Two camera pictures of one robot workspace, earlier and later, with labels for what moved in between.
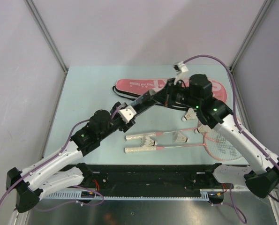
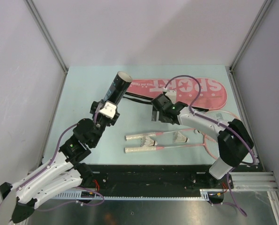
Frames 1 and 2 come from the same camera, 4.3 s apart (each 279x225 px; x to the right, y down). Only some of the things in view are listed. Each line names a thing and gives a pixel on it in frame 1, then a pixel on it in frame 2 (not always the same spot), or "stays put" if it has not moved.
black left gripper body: x=117 y=121 to x=101 y=122
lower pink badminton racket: x=215 y=142 stays put
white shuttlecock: x=149 y=141 stays put
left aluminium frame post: x=46 y=35 stays put
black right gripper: x=166 y=95 to x=155 y=114
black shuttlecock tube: x=144 y=102 to x=118 y=87
